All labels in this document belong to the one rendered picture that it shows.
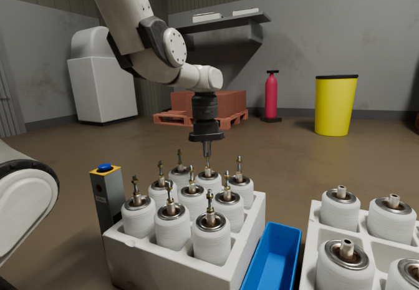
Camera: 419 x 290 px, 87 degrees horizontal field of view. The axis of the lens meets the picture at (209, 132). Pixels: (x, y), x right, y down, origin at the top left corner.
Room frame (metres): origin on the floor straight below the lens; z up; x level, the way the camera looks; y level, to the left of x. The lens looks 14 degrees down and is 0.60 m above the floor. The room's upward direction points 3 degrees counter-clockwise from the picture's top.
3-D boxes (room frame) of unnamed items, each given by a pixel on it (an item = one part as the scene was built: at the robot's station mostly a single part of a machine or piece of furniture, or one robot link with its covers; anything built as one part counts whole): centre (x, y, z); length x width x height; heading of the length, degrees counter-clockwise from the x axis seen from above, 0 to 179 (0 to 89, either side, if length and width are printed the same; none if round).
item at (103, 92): (3.31, 1.51, 0.65); 0.66 x 0.59 x 1.30; 153
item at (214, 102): (0.75, 0.01, 0.57); 0.11 x 0.11 x 0.11; 66
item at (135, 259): (0.63, 0.06, 0.09); 0.39 x 0.39 x 0.18; 65
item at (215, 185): (0.74, 0.01, 0.16); 0.10 x 0.10 x 0.18
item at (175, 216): (0.53, 0.11, 0.25); 0.08 x 0.08 x 0.01
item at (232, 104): (3.02, 0.10, 0.20); 1.14 x 0.75 x 0.39; 63
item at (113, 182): (0.69, 0.36, 0.16); 0.07 x 0.07 x 0.31; 65
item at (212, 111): (0.74, 0.01, 0.45); 0.13 x 0.10 x 0.12; 97
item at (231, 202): (0.58, -0.04, 0.25); 0.08 x 0.08 x 0.01
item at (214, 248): (0.48, 0.01, 0.16); 0.10 x 0.10 x 0.18
